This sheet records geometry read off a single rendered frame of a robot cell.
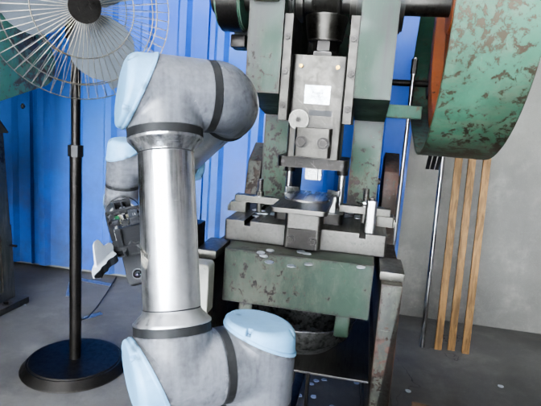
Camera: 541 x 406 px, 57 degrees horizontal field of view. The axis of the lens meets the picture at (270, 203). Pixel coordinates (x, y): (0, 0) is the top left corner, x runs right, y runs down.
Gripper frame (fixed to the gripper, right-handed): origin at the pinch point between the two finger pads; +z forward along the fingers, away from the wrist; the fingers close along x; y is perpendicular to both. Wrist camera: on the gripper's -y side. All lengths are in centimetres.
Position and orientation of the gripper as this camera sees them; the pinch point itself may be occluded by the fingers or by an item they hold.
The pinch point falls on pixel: (138, 270)
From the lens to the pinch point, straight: 92.8
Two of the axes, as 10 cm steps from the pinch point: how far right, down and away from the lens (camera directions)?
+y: -1.0, -9.2, -3.8
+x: 9.3, -2.2, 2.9
